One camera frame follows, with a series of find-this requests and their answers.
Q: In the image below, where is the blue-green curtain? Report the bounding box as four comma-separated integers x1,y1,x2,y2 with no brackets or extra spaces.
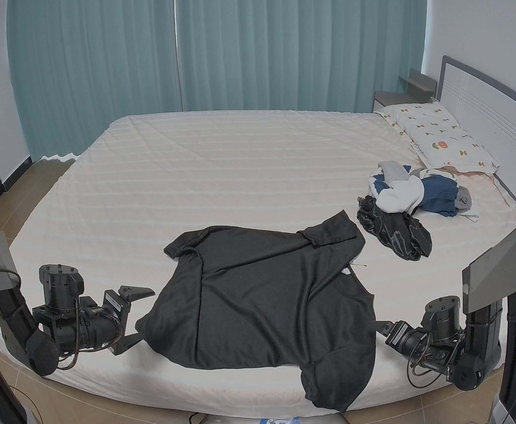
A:
7,0,183,162
175,0,428,114

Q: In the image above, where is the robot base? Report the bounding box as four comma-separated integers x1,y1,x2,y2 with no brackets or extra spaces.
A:
196,415,311,424

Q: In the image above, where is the pile of clothes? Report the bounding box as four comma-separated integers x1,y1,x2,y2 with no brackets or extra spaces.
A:
368,160,479,223

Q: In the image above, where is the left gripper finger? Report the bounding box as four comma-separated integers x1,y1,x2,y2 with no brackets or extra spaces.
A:
115,330,146,356
119,284,155,304

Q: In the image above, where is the black T-shirt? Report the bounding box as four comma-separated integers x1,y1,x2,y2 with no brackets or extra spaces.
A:
135,209,377,414

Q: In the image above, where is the grey bedside table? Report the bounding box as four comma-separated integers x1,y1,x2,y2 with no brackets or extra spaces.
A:
374,69,437,113

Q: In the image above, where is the black printed garment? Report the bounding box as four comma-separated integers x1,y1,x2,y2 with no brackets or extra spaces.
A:
357,195,432,261

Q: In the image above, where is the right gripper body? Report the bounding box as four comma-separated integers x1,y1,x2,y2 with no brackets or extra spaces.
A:
385,321,428,356

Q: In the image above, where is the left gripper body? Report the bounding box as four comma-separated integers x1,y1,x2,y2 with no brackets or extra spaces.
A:
78,286,130,356

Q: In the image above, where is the bed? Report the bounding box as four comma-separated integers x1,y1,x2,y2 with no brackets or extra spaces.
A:
0,55,516,414

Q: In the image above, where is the white printed pillow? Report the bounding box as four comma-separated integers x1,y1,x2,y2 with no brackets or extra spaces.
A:
379,100,501,173

